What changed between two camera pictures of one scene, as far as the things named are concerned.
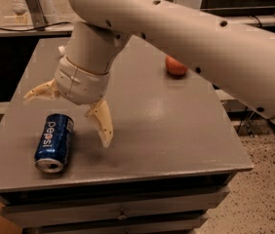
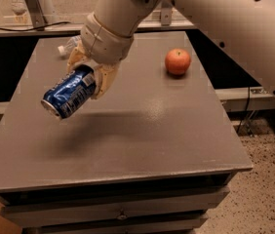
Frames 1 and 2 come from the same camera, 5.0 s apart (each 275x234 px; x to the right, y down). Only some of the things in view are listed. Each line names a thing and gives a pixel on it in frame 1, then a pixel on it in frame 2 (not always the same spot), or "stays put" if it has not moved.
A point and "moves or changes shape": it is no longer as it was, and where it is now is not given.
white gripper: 80,83 -> 104,44
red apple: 175,66 stays put
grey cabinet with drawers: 170,164 stays put
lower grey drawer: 115,226 stays put
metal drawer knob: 122,216 stays put
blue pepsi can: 54,142 moves or changes shape
